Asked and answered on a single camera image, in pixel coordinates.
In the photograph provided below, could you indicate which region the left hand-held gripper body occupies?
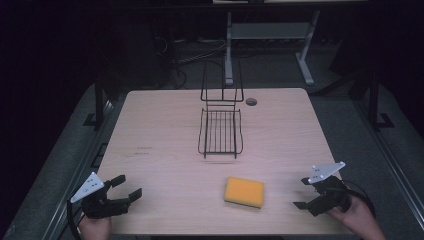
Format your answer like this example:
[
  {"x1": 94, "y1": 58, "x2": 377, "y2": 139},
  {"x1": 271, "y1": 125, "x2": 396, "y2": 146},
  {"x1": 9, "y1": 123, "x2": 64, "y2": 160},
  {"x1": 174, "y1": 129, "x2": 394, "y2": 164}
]
[{"x1": 69, "y1": 171, "x2": 131, "y2": 220}]

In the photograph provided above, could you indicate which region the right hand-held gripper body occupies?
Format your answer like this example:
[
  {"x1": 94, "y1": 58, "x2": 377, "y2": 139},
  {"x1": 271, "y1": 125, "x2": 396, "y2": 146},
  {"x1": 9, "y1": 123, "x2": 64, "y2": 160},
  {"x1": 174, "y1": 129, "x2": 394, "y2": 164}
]
[{"x1": 306, "y1": 161, "x2": 352, "y2": 218}]

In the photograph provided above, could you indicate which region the yellow sponge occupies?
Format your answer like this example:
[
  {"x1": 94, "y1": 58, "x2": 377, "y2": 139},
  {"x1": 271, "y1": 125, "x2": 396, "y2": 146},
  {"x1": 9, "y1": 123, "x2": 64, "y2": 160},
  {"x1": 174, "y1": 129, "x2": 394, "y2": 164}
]
[{"x1": 223, "y1": 176, "x2": 266, "y2": 209}]

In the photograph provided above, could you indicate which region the black wire rack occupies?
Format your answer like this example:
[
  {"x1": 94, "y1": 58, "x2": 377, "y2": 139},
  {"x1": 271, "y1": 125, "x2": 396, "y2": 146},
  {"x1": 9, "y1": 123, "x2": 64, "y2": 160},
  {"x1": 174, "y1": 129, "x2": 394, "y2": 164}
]
[{"x1": 197, "y1": 59, "x2": 245, "y2": 160}]

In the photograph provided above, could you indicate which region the person's left hand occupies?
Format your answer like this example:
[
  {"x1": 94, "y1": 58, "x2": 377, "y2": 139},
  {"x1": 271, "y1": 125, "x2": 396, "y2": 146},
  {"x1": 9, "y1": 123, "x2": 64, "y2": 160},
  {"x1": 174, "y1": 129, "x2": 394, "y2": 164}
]
[{"x1": 78, "y1": 215, "x2": 113, "y2": 240}]

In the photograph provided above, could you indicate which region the person's right hand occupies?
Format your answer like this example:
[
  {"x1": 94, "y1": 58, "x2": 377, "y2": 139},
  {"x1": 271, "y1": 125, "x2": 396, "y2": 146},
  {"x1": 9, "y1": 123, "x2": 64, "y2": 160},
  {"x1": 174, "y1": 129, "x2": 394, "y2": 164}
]
[{"x1": 324, "y1": 195, "x2": 388, "y2": 240}]

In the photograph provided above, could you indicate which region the grey metal stand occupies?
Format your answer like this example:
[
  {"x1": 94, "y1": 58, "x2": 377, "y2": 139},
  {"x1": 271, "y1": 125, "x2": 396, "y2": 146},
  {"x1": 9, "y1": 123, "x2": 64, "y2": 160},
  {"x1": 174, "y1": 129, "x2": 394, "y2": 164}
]
[{"x1": 224, "y1": 9, "x2": 322, "y2": 87}]

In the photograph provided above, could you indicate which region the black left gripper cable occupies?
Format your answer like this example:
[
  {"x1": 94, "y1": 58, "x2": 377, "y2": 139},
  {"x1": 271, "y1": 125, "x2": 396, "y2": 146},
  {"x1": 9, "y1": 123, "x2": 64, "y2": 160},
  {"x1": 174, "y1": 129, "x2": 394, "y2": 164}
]
[{"x1": 66, "y1": 199, "x2": 83, "y2": 240}]

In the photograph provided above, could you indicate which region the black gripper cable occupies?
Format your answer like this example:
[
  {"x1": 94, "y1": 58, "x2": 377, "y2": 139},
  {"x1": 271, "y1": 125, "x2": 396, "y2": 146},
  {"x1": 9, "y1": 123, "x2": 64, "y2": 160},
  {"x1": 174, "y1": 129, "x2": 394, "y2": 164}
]
[
  {"x1": 66, "y1": 199, "x2": 83, "y2": 240},
  {"x1": 343, "y1": 180, "x2": 377, "y2": 218}
]

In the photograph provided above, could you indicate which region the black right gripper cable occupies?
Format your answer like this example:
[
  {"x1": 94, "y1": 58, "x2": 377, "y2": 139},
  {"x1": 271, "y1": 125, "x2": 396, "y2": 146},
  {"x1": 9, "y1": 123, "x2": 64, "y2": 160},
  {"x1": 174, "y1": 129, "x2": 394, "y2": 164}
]
[{"x1": 343, "y1": 180, "x2": 377, "y2": 218}]

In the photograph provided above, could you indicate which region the aluminium frame rail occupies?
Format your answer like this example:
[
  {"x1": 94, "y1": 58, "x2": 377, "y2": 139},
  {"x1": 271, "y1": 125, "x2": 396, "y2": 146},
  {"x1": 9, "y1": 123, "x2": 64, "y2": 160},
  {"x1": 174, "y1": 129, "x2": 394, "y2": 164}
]
[
  {"x1": 41, "y1": 99, "x2": 116, "y2": 240},
  {"x1": 352, "y1": 99, "x2": 424, "y2": 232}
]

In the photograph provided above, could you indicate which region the black metal post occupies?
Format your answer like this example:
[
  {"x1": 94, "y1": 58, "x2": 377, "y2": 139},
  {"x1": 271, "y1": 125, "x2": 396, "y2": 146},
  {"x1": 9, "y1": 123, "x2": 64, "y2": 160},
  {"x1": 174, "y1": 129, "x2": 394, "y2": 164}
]
[
  {"x1": 83, "y1": 79, "x2": 106, "y2": 130},
  {"x1": 366, "y1": 70, "x2": 395, "y2": 132}
]

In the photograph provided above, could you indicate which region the bundle of floor cables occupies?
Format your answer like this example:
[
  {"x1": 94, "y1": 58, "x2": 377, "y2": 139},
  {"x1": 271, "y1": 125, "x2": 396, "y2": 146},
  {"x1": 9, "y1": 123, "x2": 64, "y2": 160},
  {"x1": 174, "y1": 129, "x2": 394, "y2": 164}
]
[{"x1": 152, "y1": 35, "x2": 228, "y2": 90}]

